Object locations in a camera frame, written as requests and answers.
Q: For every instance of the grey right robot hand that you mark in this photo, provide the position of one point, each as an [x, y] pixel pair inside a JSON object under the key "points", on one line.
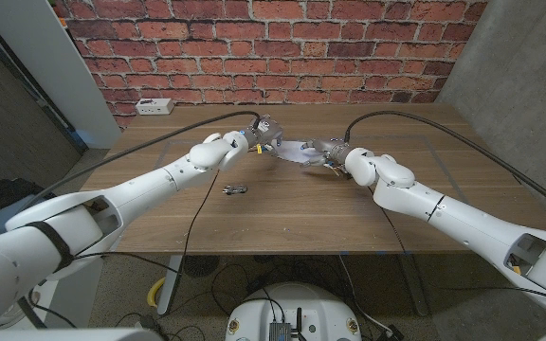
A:
{"points": [[332, 151]]}

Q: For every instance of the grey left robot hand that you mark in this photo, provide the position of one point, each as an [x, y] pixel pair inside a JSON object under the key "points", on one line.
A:
{"points": [[266, 132]]}

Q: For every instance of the white tissue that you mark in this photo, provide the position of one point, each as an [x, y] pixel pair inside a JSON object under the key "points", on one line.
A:
{"points": [[292, 150]]}

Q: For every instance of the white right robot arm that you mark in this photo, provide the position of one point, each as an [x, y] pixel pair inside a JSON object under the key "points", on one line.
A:
{"points": [[467, 218]]}

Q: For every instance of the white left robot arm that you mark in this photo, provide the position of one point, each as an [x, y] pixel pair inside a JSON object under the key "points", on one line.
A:
{"points": [[135, 189]]}

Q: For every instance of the small metal clip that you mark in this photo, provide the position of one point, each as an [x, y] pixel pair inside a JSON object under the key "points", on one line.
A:
{"points": [[235, 190]]}

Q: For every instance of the red brick print backdrop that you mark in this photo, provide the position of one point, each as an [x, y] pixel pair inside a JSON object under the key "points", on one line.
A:
{"points": [[278, 47]]}

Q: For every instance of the white power strip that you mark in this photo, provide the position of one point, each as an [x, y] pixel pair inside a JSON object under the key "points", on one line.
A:
{"points": [[154, 106]]}

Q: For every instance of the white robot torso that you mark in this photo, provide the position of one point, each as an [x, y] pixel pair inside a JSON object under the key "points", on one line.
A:
{"points": [[301, 303]]}

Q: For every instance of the white table leg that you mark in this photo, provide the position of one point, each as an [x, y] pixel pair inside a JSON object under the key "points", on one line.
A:
{"points": [[173, 284]]}

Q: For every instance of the grey electronics box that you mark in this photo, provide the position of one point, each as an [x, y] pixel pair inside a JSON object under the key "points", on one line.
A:
{"points": [[280, 331]]}

